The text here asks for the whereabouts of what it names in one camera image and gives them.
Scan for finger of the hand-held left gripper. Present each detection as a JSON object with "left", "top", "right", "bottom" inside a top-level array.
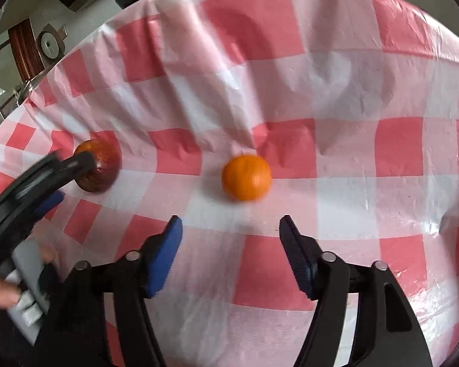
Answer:
[
  {"left": 31, "top": 190, "right": 66, "bottom": 219},
  {"left": 41, "top": 150, "right": 98, "bottom": 191}
]

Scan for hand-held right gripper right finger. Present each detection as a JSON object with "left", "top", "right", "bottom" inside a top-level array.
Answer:
[{"left": 278, "top": 215, "right": 434, "bottom": 367}]

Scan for mottled red apple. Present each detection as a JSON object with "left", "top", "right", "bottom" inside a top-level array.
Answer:
[{"left": 73, "top": 139, "right": 123, "bottom": 194}]

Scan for red white checkered tablecloth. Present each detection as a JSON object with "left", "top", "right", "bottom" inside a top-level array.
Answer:
[{"left": 0, "top": 0, "right": 459, "bottom": 367}]

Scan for person's left hand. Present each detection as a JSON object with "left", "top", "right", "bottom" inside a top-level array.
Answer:
[{"left": 0, "top": 247, "right": 60, "bottom": 309}]

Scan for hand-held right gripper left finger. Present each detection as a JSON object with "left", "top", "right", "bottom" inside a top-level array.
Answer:
[{"left": 32, "top": 215, "right": 184, "bottom": 367}]

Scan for brown wooden cabinet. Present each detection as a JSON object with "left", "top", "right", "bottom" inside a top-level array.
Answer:
[{"left": 8, "top": 19, "right": 43, "bottom": 81}]

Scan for medium mandarin orange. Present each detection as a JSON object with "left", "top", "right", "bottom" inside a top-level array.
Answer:
[{"left": 221, "top": 154, "right": 273, "bottom": 202}]

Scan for grey round appliance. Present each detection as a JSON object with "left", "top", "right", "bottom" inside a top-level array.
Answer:
[{"left": 34, "top": 23, "right": 67, "bottom": 64}]

